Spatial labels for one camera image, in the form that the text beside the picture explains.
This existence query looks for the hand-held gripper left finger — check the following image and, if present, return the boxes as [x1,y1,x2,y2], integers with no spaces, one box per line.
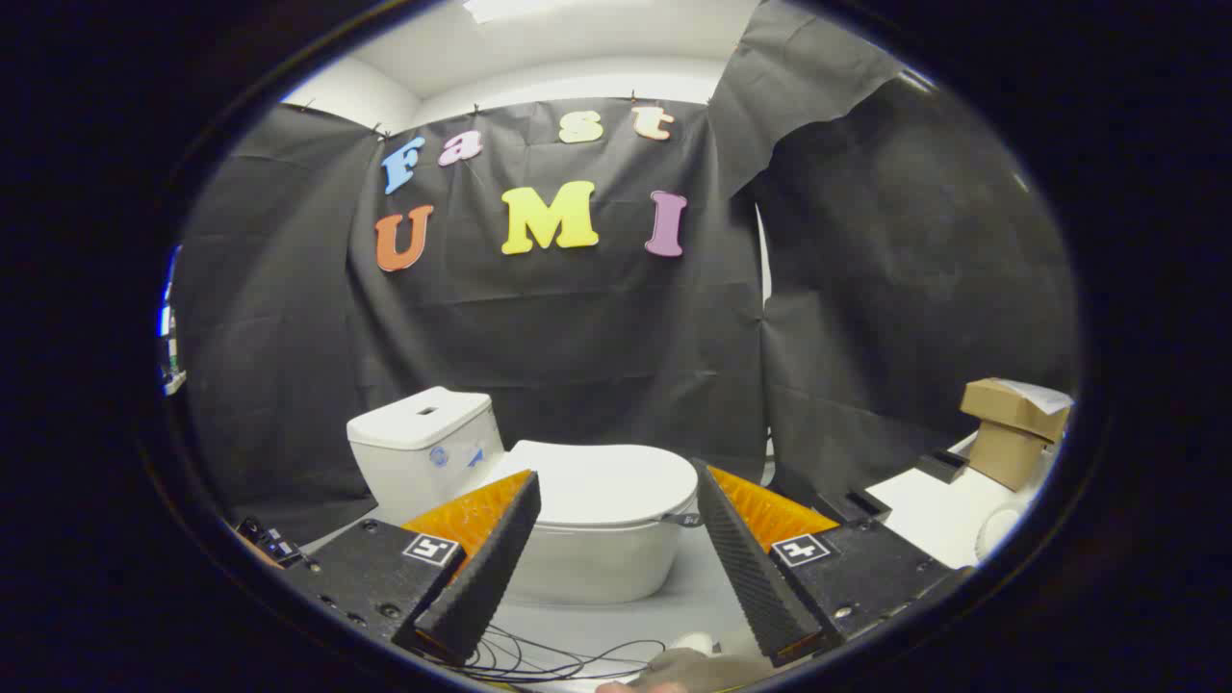
[279,470,542,665]

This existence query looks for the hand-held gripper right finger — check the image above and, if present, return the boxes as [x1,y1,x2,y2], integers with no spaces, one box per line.
[693,460,973,668]

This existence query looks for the white toilet lid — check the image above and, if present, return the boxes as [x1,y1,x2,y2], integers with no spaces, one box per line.
[481,441,700,528]

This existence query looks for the white ceramic toilet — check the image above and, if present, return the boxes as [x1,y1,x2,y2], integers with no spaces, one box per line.
[346,387,700,606]

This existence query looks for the person's trouser leg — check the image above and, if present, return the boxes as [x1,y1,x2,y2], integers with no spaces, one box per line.
[595,647,776,693]

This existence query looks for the flat black box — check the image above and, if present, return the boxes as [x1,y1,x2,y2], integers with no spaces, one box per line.
[914,449,969,483]
[811,488,893,526]

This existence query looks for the small black electronic device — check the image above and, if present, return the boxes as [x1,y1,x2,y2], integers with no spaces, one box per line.
[235,517,311,570]

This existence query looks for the white paper roll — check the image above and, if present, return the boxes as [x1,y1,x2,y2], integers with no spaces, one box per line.
[975,500,1029,562]

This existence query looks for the black backdrop cloth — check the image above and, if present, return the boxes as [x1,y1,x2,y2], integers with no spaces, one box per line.
[173,0,1079,546]

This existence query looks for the plain brown cardboard box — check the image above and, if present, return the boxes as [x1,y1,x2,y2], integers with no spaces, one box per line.
[967,422,1052,493]

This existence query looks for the cardboard box with white label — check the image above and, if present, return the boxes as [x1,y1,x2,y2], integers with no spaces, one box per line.
[960,378,1072,445]

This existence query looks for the thin black cables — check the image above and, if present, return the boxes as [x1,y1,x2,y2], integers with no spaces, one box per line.
[423,624,667,685]

